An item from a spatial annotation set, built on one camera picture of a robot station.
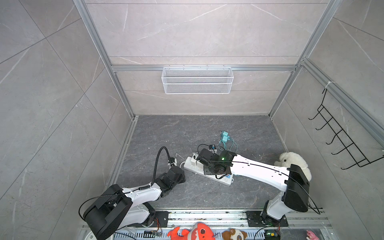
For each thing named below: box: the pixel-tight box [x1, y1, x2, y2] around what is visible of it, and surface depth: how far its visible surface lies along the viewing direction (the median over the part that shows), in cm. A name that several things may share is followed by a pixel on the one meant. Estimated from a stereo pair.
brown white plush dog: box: [221, 228, 247, 240], surface depth 69 cm
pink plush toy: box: [306, 230, 320, 240], surface depth 69 cm
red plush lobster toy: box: [167, 223, 216, 240], surface depth 66 cm
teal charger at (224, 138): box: [221, 135, 230, 143], surface depth 106 cm
